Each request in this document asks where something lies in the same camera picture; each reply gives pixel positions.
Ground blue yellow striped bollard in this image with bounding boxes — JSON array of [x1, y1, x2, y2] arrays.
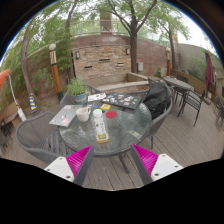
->
[[28, 93, 38, 112]]

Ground green plant in blue pot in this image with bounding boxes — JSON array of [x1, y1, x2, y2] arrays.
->
[[66, 77, 89, 105]]

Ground silver laptop with stickers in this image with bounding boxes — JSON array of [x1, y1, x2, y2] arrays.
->
[[48, 104, 83, 128]]

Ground white sticker sheet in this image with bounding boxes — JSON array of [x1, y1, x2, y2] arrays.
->
[[87, 92, 107, 103]]

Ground clear white-capped drink bottle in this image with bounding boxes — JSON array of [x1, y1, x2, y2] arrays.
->
[[92, 108, 110, 144]]

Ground orange canopy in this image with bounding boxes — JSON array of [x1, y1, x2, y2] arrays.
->
[[0, 68, 12, 89]]

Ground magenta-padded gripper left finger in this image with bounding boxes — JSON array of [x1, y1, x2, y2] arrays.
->
[[44, 144, 96, 187]]

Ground dark-trunked forked tree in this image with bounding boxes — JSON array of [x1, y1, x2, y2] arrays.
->
[[96, 0, 158, 74]]

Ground flat round red coaster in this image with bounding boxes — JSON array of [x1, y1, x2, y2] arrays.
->
[[105, 110, 118, 119]]

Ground black metal patio chair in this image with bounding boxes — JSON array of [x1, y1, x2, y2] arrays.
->
[[177, 89, 206, 127]]

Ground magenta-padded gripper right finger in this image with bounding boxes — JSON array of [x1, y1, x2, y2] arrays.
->
[[129, 143, 184, 186]]

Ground wooden globe lamp post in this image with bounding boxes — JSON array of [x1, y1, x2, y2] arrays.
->
[[48, 43, 64, 101], [165, 46, 172, 77]]

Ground black jacket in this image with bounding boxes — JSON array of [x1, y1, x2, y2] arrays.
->
[[143, 81, 173, 119]]

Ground round dark patio table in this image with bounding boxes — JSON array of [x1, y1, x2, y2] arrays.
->
[[163, 76, 194, 93]]

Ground maroon folded patio umbrella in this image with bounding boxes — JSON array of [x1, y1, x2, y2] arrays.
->
[[204, 49, 215, 91]]

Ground white ribbed mug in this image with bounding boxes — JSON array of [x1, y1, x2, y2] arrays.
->
[[75, 105, 92, 123]]

